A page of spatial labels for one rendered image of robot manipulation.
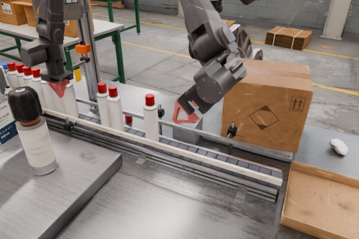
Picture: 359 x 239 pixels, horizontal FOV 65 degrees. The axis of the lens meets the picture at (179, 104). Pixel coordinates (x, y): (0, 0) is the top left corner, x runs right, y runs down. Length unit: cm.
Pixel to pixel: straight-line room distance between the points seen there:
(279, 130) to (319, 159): 20
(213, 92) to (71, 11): 80
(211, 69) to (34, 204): 68
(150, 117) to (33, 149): 39
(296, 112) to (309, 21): 511
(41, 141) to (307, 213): 85
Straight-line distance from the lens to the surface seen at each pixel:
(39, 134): 98
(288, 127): 111
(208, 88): 54
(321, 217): 101
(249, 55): 170
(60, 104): 131
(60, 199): 96
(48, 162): 104
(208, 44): 59
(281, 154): 98
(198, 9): 61
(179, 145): 108
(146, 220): 92
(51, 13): 100
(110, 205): 97
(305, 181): 110
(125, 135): 110
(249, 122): 111
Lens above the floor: 155
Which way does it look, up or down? 30 degrees down
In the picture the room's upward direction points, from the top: straight up
